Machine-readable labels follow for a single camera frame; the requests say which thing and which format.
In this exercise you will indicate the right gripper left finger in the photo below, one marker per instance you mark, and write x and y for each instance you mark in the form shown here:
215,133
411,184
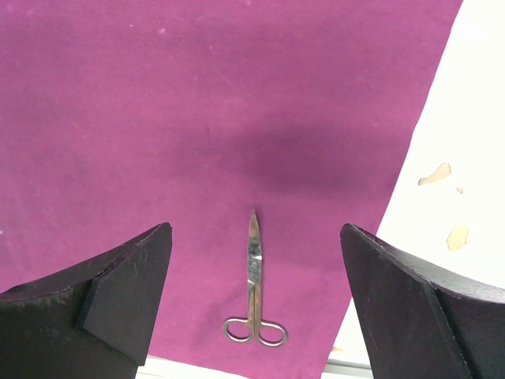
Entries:
94,319

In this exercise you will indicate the purple cloth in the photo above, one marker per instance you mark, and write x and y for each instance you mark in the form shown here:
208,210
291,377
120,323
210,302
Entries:
119,115

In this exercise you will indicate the steel scissors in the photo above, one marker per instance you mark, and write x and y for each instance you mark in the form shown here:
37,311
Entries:
254,320

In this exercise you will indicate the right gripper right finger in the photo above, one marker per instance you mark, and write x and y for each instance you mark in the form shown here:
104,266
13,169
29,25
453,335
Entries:
419,320

